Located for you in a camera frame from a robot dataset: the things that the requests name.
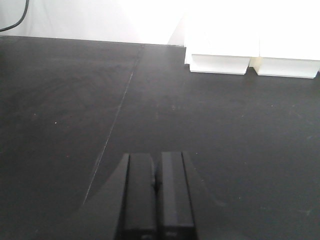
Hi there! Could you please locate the white storage bin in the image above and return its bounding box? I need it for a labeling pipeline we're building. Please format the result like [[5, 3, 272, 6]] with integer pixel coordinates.
[[249, 24, 320, 79], [184, 14, 260, 75]]

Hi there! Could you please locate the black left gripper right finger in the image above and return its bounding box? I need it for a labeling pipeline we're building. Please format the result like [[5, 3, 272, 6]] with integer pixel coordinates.
[[156, 152, 196, 240]]

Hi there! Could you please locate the left white storage bin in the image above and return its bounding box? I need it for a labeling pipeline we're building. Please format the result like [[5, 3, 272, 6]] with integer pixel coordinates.
[[184, 14, 260, 75]]

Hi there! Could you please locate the middle white storage bin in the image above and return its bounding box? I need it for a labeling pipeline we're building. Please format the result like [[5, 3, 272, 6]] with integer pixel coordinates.
[[249, 24, 320, 79]]

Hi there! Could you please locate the black power cable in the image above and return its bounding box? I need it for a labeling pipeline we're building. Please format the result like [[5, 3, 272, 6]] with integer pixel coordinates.
[[0, 0, 30, 32]]

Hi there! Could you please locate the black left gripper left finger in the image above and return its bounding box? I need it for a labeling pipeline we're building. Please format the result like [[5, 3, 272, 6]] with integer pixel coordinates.
[[115, 153, 157, 240]]

